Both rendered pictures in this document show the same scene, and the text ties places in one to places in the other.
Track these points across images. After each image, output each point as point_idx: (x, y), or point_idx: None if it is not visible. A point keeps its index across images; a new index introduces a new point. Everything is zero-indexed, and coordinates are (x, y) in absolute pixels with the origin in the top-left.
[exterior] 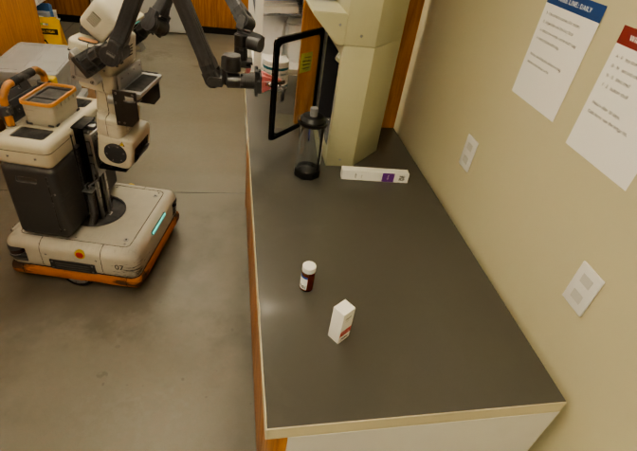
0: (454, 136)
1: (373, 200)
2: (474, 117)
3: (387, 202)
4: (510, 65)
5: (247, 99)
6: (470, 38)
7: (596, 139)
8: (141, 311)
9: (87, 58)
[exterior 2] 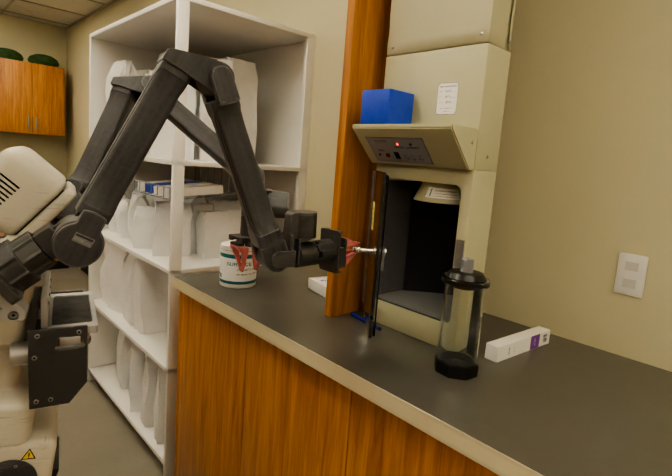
0: (582, 266)
1: (568, 374)
2: (618, 231)
3: (580, 371)
4: (669, 159)
5: (229, 304)
6: (560, 154)
7: None
8: None
9: (16, 258)
